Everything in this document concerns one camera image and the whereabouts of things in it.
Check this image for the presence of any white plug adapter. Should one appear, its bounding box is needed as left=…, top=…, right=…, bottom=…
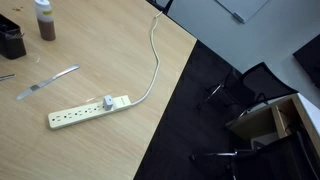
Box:
left=103, top=95, right=113, bottom=111

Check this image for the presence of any black mesh office chair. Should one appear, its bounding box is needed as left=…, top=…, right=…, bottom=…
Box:
left=197, top=62, right=297, bottom=119

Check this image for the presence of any silver table knife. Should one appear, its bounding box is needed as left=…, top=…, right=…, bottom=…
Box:
left=16, top=64, right=80, bottom=101

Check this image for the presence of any cream power strip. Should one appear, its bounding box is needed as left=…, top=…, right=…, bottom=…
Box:
left=48, top=95, right=131, bottom=129

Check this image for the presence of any wooden desk with drawer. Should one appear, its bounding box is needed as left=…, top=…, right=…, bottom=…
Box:
left=226, top=93, right=320, bottom=155

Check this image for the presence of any brown sauce bottle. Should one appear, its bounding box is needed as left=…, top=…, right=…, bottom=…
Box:
left=34, top=0, right=56, bottom=41

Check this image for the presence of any black utensil holder box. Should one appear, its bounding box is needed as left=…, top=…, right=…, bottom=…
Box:
left=0, top=14, right=26, bottom=60

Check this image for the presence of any white power strip cord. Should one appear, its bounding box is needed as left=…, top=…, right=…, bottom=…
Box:
left=130, top=10, right=164, bottom=107

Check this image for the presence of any silver utensil handle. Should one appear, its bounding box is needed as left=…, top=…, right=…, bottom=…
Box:
left=0, top=74, right=16, bottom=81

